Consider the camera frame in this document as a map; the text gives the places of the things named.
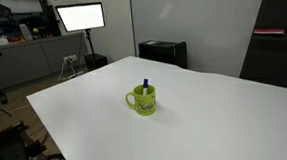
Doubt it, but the rectangular LED light panel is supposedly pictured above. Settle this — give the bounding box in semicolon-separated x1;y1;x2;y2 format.
53;0;108;36

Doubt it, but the large black box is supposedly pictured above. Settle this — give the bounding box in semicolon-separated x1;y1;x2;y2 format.
136;38;190;70

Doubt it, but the white marker with blue cap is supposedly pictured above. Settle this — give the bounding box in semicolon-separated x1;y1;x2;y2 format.
142;78;150;96

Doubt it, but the white power cable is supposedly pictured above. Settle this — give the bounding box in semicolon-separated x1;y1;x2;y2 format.
56;58;86;86

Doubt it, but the dark shelf unit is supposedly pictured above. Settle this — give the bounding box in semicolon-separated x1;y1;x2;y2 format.
238;0;287;91

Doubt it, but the white power outlet strip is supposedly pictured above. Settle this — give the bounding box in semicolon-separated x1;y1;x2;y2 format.
62;53;79;64

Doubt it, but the black light stand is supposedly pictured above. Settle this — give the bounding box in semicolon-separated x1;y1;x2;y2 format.
81;28;100;70

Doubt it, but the pink book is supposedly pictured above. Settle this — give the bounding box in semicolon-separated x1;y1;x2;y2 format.
253;27;287;37

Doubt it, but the small black box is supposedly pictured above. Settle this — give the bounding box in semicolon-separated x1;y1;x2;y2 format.
83;52;110;72

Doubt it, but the grey low cabinet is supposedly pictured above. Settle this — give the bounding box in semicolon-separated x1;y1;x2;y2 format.
0;26;90;103

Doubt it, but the lime green ceramic mug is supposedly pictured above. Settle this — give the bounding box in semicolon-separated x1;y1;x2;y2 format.
123;83;158;118

